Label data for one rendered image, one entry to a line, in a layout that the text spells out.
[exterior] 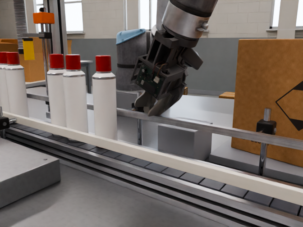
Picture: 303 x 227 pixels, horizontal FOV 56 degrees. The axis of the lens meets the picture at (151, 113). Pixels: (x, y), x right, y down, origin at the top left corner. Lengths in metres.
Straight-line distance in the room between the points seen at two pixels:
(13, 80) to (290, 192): 0.75
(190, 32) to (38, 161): 0.39
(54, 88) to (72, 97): 0.07
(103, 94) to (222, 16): 5.65
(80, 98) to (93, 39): 6.90
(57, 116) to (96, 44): 6.80
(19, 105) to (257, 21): 5.49
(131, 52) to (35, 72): 1.68
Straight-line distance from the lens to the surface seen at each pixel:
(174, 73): 0.52
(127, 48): 1.12
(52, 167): 0.62
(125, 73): 1.13
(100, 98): 0.63
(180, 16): 0.49
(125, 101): 1.11
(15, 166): 0.62
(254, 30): 6.08
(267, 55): 0.69
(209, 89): 6.30
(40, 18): 0.90
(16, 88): 0.91
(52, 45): 0.97
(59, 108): 0.74
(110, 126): 0.64
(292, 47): 0.67
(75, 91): 0.68
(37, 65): 2.72
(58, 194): 0.60
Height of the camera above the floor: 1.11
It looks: 14 degrees down
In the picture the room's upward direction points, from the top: straight up
